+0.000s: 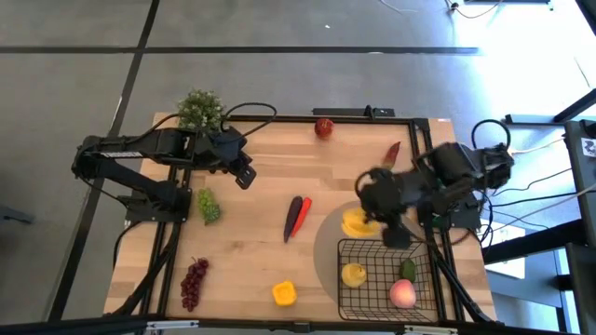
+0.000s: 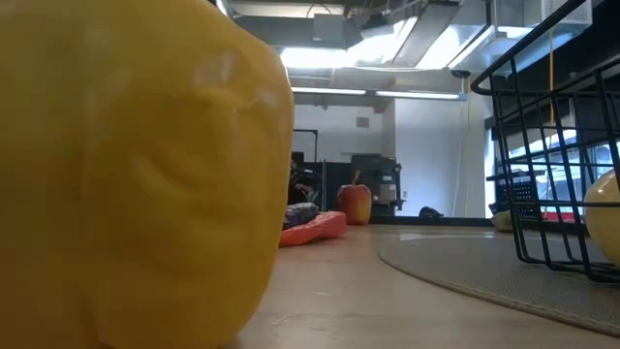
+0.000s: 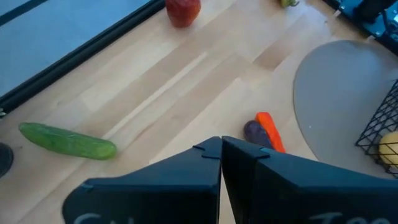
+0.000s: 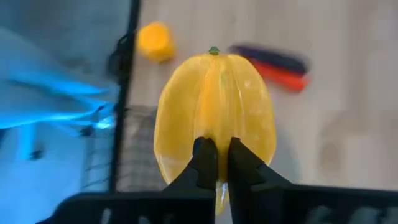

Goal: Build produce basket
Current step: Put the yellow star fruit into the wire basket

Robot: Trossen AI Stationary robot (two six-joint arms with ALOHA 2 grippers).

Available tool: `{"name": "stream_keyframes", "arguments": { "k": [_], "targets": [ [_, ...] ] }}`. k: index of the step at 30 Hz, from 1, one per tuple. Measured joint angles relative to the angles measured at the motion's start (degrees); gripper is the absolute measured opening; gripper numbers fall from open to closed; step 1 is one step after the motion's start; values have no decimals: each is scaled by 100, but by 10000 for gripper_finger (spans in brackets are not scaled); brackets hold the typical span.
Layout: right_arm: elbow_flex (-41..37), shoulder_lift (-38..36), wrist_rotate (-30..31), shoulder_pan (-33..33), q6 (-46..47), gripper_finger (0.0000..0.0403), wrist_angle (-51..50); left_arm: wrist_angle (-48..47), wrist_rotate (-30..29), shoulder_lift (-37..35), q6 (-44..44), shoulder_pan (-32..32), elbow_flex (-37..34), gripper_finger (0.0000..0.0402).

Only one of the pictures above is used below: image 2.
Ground grey ceiling box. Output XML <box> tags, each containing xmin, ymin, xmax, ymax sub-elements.
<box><xmin>312</xmin><ymin>13</ymin><xmax>348</xmax><ymax>48</ymax></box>

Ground person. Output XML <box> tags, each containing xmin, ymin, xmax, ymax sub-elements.
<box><xmin>289</xmin><ymin>159</ymin><xmax>322</xmax><ymax>206</ymax></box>

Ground long ceiling light strip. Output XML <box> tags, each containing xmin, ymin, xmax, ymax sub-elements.
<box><xmin>290</xmin><ymin>85</ymin><xmax>469</xmax><ymax>102</ymax></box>

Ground black perforated crate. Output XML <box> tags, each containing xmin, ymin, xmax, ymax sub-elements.
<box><xmin>486</xmin><ymin>169</ymin><xmax>542</xmax><ymax>219</ymax></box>

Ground black partition wall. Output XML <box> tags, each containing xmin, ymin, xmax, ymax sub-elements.
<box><xmin>290</xmin><ymin>150</ymin><xmax>355</xmax><ymax>214</ymax></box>

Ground black equipment cart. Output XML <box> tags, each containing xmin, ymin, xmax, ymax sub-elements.
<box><xmin>351</xmin><ymin>153</ymin><xmax>406</xmax><ymax>217</ymax></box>

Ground red yellow apple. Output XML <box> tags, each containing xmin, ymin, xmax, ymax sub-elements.
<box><xmin>336</xmin><ymin>170</ymin><xmax>373</xmax><ymax>227</ymax></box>

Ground red background object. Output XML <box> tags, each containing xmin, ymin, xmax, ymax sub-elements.
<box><xmin>541</xmin><ymin>210</ymin><xmax>582</xmax><ymax>224</ymax></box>

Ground yellow bell pepper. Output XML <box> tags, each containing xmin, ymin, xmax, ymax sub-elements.
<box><xmin>0</xmin><ymin>0</ymin><xmax>295</xmax><ymax>349</ymax></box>

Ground large metal ceiling duct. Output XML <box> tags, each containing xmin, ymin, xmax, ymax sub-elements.
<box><xmin>348</xmin><ymin>0</ymin><xmax>595</xmax><ymax>74</ymax></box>

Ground black aluminium table frame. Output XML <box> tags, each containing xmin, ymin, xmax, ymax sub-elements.
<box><xmin>370</xmin><ymin>215</ymin><xmax>495</xmax><ymax>228</ymax></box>

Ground black background rig frame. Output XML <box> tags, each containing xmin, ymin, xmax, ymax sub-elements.
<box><xmin>293</xmin><ymin>128</ymin><xmax>320</xmax><ymax>164</ymax></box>

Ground black wire basket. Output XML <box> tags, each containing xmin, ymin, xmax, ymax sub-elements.
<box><xmin>470</xmin><ymin>0</ymin><xmax>620</xmax><ymax>285</ymax></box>

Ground round grey mat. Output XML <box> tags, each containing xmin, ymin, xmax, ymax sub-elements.
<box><xmin>378</xmin><ymin>232</ymin><xmax>620</xmax><ymax>338</ymax></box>

